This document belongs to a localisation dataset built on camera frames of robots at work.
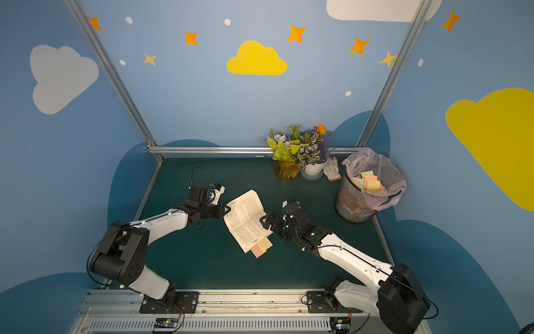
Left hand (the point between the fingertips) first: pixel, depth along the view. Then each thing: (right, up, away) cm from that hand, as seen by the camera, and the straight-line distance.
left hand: (230, 206), depth 93 cm
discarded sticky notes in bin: (+63, +11, 0) cm, 64 cm away
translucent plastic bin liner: (+69, +14, -7) cm, 70 cm away
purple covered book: (+6, -7, 0) cm, 10 cm away
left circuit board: (-19, -38, -21) cm, 48 cm away
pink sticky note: (+13, -18, -7) cm, 23 cm away
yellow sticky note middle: (+16, -15, -6) cm, 23 cm away
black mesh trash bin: (+53, +2, -7) cm, 53 cm away
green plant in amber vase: (+24, +26, +3) cm, 36 cm away
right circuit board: (+43, -39, -21) cm, 62 cm away
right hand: (+17, -5, -12) cm, 21 cm away
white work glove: (+54, +18, +24) cm, 61 cm away
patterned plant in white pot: (+38, +22, 0) cm, 44 cm away
